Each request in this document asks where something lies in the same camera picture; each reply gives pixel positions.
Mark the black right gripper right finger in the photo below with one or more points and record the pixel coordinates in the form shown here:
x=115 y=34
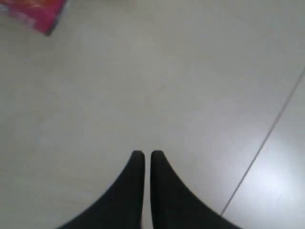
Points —
x=173 y=205

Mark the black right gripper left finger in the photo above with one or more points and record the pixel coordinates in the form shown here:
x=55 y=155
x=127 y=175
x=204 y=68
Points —
x=120 y=207

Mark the pink Lays chips can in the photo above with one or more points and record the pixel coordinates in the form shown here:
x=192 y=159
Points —
x=41 y=15

